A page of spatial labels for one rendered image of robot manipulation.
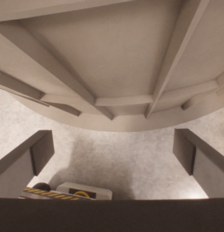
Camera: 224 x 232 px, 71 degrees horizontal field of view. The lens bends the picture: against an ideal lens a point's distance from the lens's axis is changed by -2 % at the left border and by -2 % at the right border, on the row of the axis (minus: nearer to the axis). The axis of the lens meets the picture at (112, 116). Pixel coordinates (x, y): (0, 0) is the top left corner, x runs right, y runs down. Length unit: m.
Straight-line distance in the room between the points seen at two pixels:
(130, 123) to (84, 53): 0.64
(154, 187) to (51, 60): 0.79
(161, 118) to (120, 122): 0.22
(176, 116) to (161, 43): 0.66
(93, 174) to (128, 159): 0.21
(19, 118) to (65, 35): 0.96
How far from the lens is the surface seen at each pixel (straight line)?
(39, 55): 0.26
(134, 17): 0.21
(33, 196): 0.71
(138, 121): 0.87
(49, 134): 0.16
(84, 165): 0.94
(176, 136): 0.16
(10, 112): 1.21
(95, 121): 0.90
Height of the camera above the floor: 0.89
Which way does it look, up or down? 78 degrees down
